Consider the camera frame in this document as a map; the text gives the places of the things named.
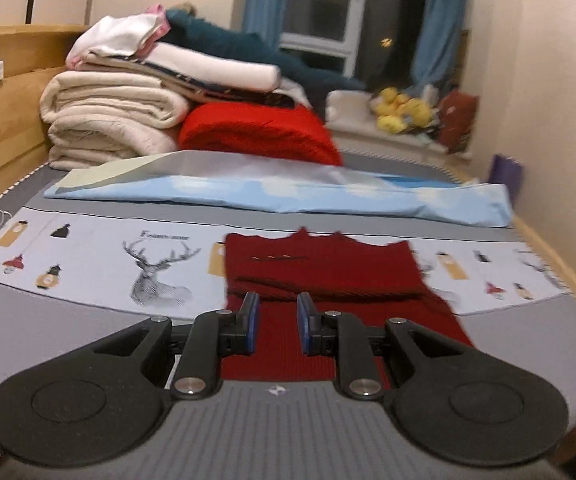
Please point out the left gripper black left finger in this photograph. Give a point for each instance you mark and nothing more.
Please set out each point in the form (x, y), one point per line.
(101, 400)

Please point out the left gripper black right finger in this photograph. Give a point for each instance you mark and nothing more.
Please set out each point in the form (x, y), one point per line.
(452, 400)

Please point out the dark red knit sweater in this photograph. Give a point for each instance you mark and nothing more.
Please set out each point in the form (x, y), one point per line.
(372, 282)

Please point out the grey printed bed sheet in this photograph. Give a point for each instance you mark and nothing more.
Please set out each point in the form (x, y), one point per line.
(84, 270)

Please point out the purple bag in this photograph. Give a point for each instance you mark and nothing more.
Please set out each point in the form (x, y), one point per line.
(509, 172)

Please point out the light blue folded duvet cover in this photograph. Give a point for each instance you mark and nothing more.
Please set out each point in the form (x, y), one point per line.
(284, 187)

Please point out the wooden bed headboard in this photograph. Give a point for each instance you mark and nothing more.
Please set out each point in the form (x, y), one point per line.
(32, 55)

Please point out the cream folded quilt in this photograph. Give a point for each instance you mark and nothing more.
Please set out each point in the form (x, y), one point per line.
(98, 117)

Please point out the yellow plush toys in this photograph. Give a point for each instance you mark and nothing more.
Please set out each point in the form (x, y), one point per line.
(398, 113)

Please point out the white window seat cushion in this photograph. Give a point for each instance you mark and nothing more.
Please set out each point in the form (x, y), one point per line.
(354, 130)

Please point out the bright red folded blanket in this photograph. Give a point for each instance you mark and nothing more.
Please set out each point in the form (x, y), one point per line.
(258, 130)

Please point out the white folded blanket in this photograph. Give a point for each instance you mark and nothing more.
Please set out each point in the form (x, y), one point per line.
(203, 78)

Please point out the right blue curtain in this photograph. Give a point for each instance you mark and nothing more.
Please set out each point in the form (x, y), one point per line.
(437, 44)

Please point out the pink white garment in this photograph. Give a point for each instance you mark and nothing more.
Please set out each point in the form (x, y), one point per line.
(132, 35)

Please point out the teal garment on pile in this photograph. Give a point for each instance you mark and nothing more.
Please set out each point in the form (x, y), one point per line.
(192, 33)

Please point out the window with white frame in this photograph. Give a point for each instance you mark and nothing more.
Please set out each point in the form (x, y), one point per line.
(351, 44)

